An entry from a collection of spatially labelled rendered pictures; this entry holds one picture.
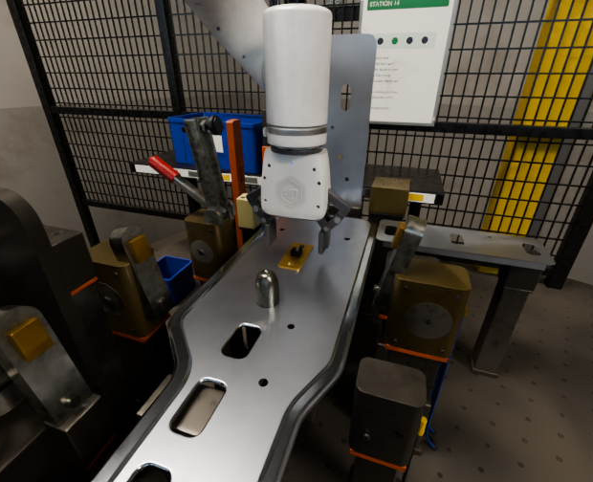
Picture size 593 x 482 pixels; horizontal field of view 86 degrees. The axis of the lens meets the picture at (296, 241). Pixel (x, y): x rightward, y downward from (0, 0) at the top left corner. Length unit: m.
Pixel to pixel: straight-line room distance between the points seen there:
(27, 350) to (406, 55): 0.94
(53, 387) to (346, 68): 0.66
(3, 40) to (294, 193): 2.20
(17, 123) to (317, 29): 2.20
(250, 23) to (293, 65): 0.12
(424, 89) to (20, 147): 2.19
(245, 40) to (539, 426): 0.82
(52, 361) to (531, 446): 0.73
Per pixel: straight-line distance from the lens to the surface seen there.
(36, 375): 0.38
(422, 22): 0.99
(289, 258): 0.53
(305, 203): 0.47
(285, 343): 0.39
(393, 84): 0.99
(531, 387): 0.87
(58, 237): 0.43
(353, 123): 0.73
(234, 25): 0.52
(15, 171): 2.52
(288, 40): 0.43
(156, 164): 0.60
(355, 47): 0.72
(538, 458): 0.77
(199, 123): 0.55
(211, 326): 0.42
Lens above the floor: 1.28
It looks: 28 degrees down
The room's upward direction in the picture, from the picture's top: straight up
